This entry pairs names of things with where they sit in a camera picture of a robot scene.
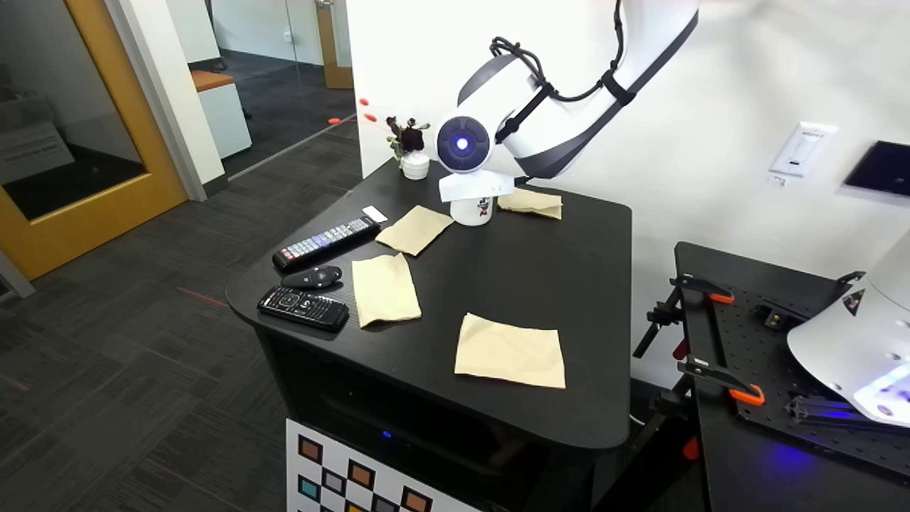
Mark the white wall plate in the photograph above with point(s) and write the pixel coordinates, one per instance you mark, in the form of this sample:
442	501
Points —
803	147

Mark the wooden door frame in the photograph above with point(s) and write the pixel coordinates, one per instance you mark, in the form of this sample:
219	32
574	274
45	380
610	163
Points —
80	154

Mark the upper orange black clamp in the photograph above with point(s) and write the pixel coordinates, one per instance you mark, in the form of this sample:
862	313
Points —
687	292

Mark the orange black clamp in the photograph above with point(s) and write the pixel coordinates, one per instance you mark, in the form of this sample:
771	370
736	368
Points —
687	292
735	386

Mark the white cabinet with wood top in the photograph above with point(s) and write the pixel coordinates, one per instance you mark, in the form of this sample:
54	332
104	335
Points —
222	113

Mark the beige napkin middle left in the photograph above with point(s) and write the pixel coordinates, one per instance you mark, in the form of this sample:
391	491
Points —
384	292

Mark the lower orange black clamp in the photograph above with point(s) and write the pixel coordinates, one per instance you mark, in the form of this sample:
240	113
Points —
735	386

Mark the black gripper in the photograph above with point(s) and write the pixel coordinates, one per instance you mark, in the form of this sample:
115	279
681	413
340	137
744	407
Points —
472	185

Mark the black tv remote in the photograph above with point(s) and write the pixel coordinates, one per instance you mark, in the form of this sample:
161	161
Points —
306	308

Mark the beige napkin front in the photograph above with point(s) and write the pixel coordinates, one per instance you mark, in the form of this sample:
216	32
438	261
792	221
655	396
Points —
510	355

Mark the beige napkin back right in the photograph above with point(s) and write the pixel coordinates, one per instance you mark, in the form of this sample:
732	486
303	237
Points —
533	204

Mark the long black remote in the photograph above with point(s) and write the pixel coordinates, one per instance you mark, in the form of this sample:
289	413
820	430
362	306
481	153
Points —
324	247

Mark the small white card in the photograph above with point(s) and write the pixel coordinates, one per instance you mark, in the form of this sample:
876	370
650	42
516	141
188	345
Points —
371	212

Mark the beige napkin near mug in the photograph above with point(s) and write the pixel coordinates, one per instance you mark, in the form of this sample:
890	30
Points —
412	232

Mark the white mug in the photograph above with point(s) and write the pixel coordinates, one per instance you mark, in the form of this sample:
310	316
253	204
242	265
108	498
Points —
472	212

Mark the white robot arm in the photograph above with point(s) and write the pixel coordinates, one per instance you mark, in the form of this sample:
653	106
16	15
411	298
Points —
854	345

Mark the colour checker board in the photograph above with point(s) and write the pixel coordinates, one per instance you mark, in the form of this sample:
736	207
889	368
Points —
330	476

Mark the small black oval remote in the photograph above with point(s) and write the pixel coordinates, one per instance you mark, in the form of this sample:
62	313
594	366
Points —
313	279

